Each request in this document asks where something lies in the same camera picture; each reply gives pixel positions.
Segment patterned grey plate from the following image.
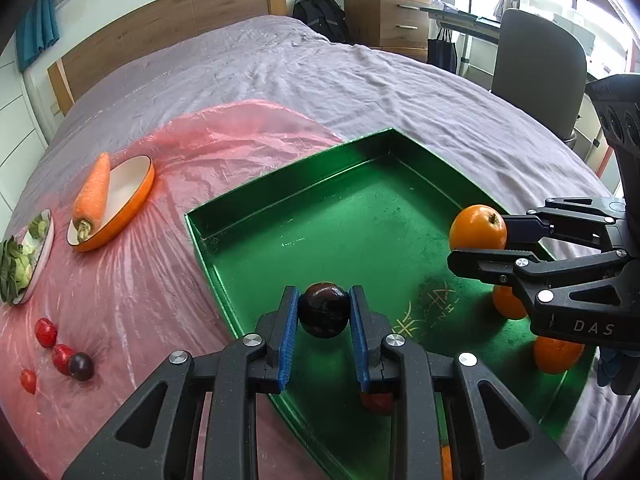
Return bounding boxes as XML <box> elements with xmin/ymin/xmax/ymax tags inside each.
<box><xmin>0</xmin><ymin>208</ymin><xmax>55</xmax><ymax>306</ymax></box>

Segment wooden headboard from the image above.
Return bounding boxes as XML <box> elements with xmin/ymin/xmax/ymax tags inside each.
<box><xmin>47</xmin><ymin>0</ymin><xmax>288</xmax><ymax>116</ymax></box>

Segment desk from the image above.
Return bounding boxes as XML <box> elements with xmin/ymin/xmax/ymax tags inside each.
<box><xmin>420</xmin><ymin>2</ymin><xmax>503</xmax><ymax>78</ymax></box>

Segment green tray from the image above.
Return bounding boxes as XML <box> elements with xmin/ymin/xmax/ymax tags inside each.
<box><xmin>184</xmin><ymin>128</ymin><xmax>598</xmax><ymax>480</ymax></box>

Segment leafy green vegetable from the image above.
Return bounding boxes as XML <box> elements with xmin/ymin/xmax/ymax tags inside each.
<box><xmin>0</xmin><ymin>215</ymin><xmax>51</xmax><ymax>301</ymax></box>

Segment black bag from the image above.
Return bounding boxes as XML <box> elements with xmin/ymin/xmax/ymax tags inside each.
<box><xmin>427</xmin><ymin>27</ymin><xmax>459</xmax><ymax>75</ymax></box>

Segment orange rimmed plate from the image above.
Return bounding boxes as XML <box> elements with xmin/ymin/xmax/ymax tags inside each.
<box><xmin>66</xmin><ymin>155</ymin><xmax>156</xmax><ymax>253</ymax></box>

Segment teal curtain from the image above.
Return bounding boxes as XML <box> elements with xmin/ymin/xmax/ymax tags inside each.
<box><xmin>15</xmin><ymin>0</ymin><xmax>60</xmax><ymax>72</ymax></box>

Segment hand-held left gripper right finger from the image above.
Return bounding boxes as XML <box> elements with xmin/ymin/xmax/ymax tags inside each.
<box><xmin>349</xmin><ymin>285</ymin><xmax>583</xmax><ymax>480</ymax></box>

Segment pink plastic sheet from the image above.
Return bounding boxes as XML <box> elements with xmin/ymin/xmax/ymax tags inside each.
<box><xmin>0</xmin><ymin>100</ymin><xmax>351</xmax><ymax>480</ymax></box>

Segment dark purple plum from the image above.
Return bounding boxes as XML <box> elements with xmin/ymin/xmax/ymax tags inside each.
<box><xmin>298</xmin><ymin>282</ymin><xmax>351</xmax><ymax>338</ymax></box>
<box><xmin>68</xmin><ymin>352</ymin><xmax>95</xmax><ymax>382</ymax></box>

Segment black backpack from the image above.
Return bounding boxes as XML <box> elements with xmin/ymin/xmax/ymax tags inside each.
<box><xmin>292</xmin><ymin>0</ymin><xmax>351</xmax><ymax>43</ymax></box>

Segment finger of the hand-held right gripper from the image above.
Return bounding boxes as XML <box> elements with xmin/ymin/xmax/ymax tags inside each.
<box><xmin>446</xmin><ymin>247</ymin><xmax>632</xmax><ymax>312</ymax></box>
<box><xmin>501</xmin><ymin>196</ymin><xmax>632</xmax><ymax>252</ymax></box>

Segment blue garment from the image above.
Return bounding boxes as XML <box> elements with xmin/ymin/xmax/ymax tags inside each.
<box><xmin>596</xmin><ymin>345</ymin><xmax>623</xmax><ymax>388</ymax></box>

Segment grey office chair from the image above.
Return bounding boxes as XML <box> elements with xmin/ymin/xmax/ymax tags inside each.
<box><xmin>490</xmin><ymin>8</ymin><xmax>588</xmax><ymax>148</ymax></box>

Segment wooden dresser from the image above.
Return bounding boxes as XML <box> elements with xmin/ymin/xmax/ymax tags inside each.
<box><xmin>344</xmin><ymin>0</ymin><xmax>432</xmax><ymax>63</ymax></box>

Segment white wardrobe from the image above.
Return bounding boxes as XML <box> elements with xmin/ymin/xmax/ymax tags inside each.
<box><xmin>0</xmin><ymin>45</ymin><xmax>51</xmax><ymax>221</ymax></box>

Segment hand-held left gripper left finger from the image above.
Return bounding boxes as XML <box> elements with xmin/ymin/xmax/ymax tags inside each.
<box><xmin>61</xmin><ymin>286</ymin><xmax>301</xmax><ymax>480</ymax></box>

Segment carrot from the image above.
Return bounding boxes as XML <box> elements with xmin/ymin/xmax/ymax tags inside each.
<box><xmin>72</xmin><ymin>152</ymin><xmax>111</xmax><ymax>241</ymax></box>

